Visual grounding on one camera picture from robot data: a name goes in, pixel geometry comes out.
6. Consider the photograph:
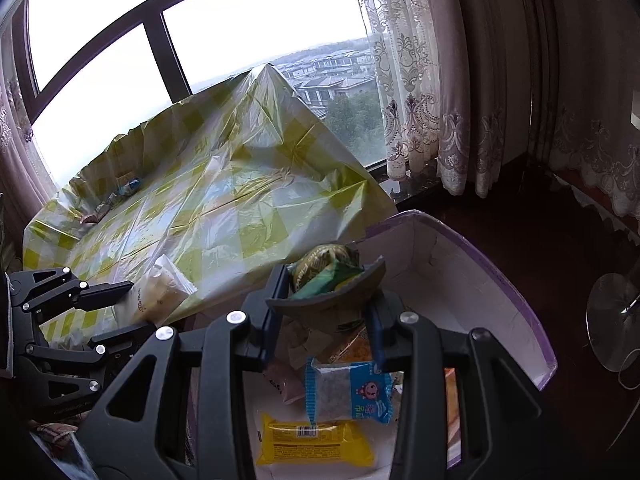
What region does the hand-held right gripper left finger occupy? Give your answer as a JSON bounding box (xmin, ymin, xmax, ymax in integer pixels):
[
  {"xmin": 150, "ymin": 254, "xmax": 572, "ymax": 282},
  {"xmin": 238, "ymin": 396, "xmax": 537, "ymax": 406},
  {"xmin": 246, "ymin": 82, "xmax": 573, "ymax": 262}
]
[{"xmin": 77, "ymin": 265, "xmax": 293, "ymax": 480}]

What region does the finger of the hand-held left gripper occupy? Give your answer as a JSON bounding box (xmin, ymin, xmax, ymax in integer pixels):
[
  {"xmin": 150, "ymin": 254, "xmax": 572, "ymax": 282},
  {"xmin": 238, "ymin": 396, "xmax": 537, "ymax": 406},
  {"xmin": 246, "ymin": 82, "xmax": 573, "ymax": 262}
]
[
  {"xmin": 7, "ymin": 267, "xmax": 136, "ymax": 313},
  {"xmin": 22, "ymin": 322, "xmax": 158, "ymax": 393}
]

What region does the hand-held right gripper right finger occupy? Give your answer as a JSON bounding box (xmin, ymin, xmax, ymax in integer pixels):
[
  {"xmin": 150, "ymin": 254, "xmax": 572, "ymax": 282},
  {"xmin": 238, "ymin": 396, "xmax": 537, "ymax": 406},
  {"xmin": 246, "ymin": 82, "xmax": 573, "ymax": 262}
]
[{"xmin": 364, "ymin": 290, "xmax": 561, "ymax": 480}]

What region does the white translucent snack packet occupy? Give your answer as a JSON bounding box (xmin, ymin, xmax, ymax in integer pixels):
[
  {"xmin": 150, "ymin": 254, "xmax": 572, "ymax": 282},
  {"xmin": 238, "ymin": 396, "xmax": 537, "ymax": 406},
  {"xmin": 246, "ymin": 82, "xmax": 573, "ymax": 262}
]
[{"xmin": 122, "ymin": 255, "xmax": 198, "ymax": 326}]

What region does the green yellow snack packet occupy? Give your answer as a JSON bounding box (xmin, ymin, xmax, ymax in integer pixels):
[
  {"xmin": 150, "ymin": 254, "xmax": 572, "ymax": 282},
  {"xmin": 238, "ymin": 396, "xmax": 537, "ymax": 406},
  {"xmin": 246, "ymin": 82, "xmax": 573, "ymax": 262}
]
[{"xmin": 265, "ymin": 242, "xmax": 388, "ymax": 318}]

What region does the purple-edged cardboard box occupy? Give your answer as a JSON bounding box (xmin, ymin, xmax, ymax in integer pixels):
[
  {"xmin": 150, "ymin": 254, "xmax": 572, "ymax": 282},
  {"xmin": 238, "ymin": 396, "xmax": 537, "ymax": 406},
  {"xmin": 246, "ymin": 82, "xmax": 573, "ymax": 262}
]
[{"xmin": 185, "ymin": 210, "xmax": 558, "ymax": 480}]

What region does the orange snack packet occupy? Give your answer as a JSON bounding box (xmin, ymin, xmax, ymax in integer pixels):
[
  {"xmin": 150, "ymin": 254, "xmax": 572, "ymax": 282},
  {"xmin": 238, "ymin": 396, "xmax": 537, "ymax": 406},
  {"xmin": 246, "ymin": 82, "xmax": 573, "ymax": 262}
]
[{"xmin": 320, "ymin": 327, "xmax": 376, "ymax": 363}]

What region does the brown paper snack packet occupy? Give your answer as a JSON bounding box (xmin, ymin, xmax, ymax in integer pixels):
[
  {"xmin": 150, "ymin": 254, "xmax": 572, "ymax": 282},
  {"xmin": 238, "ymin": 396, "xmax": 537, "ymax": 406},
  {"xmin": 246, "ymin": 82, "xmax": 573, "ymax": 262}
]
[{"xmin": 272, "ymin": 317, "xmax": 351, "ymax": 361}]

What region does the pink snack packet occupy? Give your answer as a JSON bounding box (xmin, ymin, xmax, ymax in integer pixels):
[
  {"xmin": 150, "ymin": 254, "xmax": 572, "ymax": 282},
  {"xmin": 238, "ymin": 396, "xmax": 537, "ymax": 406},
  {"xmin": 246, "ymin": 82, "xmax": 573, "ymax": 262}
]
[{"xmin": 262, "ymin": 362, "xmax": 308, "ymax": 406}]

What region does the blue cartoon snack packet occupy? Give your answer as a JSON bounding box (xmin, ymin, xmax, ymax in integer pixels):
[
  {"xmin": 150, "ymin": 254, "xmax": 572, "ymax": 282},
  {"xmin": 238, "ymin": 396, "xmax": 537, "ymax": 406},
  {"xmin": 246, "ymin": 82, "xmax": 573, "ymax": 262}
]
[{"xmin": 304, "ymin": 357, "xmax": 396, "ymax": 426}]

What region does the dark stone window sill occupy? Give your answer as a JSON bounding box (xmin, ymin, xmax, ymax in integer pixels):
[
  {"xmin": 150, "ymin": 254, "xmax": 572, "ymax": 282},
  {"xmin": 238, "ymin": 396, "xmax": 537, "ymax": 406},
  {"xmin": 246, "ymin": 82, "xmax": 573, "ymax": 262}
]
[{"xmin": 365, "ymin": 160, "xmax": 451, "ymax": 211}]

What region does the yellow checked plastic tablecloth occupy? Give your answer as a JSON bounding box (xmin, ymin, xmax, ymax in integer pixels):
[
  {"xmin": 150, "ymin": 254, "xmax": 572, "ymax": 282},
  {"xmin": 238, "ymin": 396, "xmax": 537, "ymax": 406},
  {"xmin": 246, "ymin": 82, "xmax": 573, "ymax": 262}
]
[{"xmin": 22, "ymin": 62, "xmax": 398, "ymax": 351}]

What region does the pink patterned curtain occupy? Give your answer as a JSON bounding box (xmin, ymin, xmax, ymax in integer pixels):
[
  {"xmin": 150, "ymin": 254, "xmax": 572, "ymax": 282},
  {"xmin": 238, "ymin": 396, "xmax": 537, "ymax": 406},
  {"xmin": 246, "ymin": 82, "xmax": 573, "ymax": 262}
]
[{"xmin": 0, "ymin": 25, "xmax": 58, "ymax": 261}]

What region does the round metal stand base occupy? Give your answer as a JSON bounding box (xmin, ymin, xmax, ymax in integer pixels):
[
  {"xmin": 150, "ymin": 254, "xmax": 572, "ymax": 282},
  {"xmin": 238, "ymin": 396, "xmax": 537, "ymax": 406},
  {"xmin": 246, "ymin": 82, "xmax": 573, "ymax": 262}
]
[{"xmin": 585, "ymin": 272, "xmax": 640, "ymax": 373}]

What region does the white lace curtain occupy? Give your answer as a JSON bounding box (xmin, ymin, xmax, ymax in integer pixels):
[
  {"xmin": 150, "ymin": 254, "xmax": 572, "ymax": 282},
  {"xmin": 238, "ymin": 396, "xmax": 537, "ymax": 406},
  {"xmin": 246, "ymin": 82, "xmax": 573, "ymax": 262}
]
[{"xmin": 347, "ymin": 0, "xmax": 531, "ymax": 198}]

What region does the mauve heavy curtain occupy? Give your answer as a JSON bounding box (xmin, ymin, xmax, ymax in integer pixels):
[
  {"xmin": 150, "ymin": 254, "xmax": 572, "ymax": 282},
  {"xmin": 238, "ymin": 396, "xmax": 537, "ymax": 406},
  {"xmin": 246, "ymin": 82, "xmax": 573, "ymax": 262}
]
[{"xmin": 515, "ymin": 0, "xmax": 640, "ymax": 231}]

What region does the dark window frame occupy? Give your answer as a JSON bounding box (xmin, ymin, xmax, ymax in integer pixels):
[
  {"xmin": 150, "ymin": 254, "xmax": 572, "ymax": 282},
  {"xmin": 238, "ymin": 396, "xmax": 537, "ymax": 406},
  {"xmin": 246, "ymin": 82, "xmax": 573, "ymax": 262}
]
[{"xmin": 10, "ymin": 0, "xmax": 441, "ymax": 181}]

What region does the white cable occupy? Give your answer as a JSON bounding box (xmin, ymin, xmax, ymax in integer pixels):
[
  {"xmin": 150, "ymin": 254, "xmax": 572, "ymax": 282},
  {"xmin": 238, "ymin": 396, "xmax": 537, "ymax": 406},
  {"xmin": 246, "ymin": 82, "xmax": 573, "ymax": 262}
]
[{"xmin": 605, "ymin": 355, "xmax": 640, "ymax": 453}]

